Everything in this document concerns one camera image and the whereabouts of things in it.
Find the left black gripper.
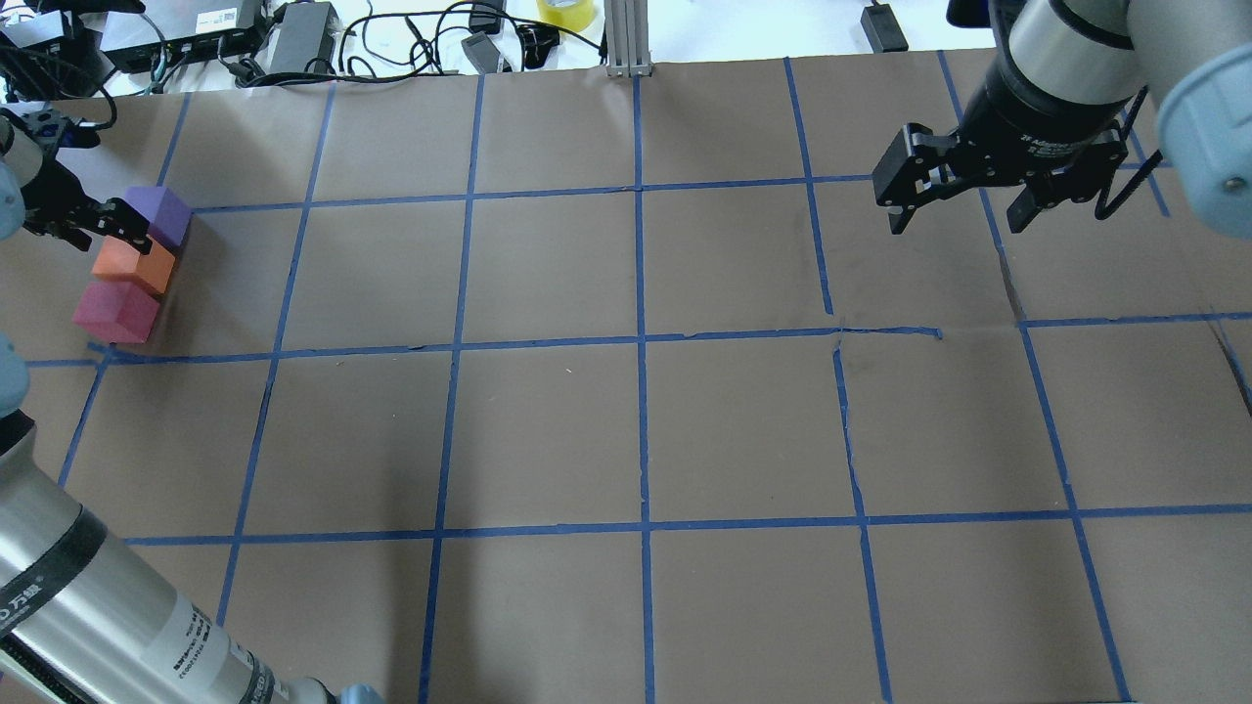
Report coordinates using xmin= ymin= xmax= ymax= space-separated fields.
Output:
xmin=1 ymin=106 xmax=153 ymax=256

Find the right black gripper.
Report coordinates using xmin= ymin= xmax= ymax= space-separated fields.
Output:
xmin=871 ymin=68 xmax=1128 ymax=236

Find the orange foam cube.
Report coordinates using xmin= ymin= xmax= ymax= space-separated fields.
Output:
xmin=91 ymin=238 xmax=177 ymax=297

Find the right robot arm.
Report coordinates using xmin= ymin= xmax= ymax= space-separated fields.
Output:
xmin=871 ymin=1 xmax=1251 ymax=241

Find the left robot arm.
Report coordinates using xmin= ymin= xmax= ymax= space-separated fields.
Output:
xmin=1 ymin=109 xmax=381 ymax=703

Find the purple foam cube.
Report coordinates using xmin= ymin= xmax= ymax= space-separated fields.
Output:
xmin=121 ymin=185 xmax=193 ymax=252

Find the red foam cube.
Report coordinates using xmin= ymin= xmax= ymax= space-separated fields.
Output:
xmin=71 ymin=281 xmax=160 ymax=344

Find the small black adapter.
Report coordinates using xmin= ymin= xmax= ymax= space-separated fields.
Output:
xmin=860 ymin=1 xmax=911 ymax=54

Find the black power adapter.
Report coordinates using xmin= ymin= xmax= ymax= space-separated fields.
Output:
xmin=268 ymin=1 xmax=338 ymax=74

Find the yellow tape roll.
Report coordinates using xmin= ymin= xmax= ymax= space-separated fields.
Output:
xmin=536 ymin=0 xmax=598 ymax=33

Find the aluminium frame post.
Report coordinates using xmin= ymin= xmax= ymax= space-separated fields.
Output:
xmin=603 ymin=0 xmax=654 ymax=76

